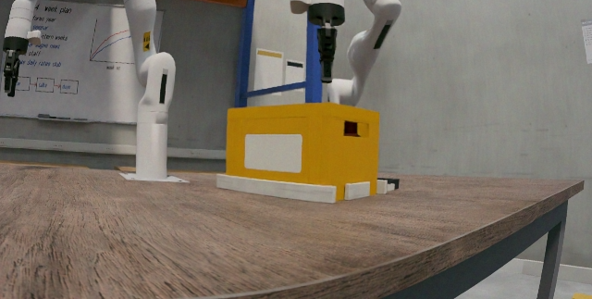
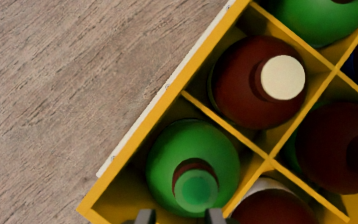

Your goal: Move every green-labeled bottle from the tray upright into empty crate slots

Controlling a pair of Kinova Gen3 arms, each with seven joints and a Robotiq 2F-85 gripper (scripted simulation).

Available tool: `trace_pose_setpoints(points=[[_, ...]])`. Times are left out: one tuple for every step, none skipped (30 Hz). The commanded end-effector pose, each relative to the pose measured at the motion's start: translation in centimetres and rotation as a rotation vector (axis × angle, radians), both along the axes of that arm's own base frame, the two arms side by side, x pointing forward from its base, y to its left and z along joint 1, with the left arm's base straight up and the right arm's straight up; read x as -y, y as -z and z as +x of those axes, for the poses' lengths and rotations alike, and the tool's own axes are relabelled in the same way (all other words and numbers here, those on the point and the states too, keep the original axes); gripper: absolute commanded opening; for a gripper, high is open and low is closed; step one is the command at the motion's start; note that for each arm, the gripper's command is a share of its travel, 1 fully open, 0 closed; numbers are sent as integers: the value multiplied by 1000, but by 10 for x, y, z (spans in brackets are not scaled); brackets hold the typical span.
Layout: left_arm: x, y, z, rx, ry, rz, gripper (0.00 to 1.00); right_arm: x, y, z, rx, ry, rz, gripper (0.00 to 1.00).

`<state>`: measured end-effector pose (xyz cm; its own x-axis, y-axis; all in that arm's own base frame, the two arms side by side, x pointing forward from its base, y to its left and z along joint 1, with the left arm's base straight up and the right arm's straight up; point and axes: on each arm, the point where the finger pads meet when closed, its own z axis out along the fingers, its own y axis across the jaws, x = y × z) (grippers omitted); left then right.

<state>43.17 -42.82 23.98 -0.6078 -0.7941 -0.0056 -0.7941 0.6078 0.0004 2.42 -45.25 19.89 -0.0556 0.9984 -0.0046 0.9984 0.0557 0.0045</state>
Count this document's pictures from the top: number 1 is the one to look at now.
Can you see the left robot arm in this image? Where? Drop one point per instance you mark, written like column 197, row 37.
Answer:
column 364, row 48

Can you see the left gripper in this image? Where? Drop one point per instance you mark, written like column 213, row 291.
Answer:
column 326, row 15

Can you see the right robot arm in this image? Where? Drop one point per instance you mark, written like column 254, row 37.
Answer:
column 151, row 142

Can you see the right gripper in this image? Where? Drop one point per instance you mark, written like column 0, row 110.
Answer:
column 13, row 47

